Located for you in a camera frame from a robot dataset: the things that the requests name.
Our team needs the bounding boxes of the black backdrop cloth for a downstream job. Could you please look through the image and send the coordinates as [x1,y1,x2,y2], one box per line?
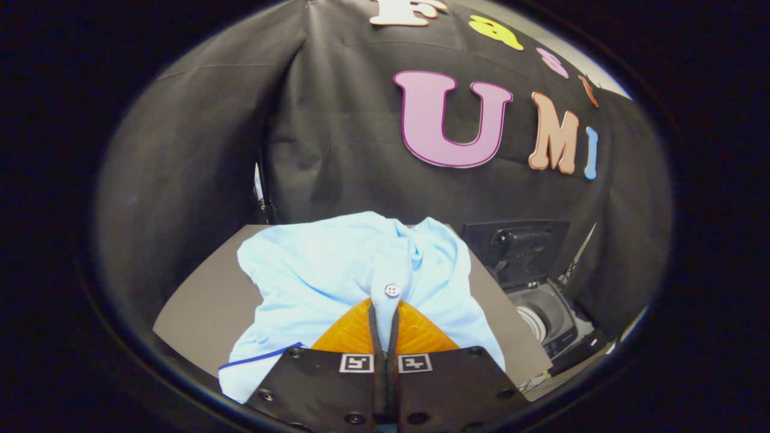
[93,0,673,339]

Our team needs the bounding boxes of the dark washing machine lid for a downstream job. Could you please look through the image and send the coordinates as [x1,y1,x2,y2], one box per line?
[461,220,571,290]

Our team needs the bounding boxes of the grey cabinet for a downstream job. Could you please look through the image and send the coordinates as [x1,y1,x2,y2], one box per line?
[152,224,553,386]

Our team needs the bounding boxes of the light blue shirt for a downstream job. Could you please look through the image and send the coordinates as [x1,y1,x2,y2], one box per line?
[217,210,507,405]

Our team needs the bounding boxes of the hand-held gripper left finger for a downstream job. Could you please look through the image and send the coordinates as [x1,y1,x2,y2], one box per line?
[245,298,389,433]

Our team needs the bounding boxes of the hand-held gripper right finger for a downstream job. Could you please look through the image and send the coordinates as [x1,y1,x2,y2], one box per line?
[388,299,531,433]

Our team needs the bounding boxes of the black cables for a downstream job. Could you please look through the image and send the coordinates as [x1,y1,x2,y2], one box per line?
[556,223,597,292]

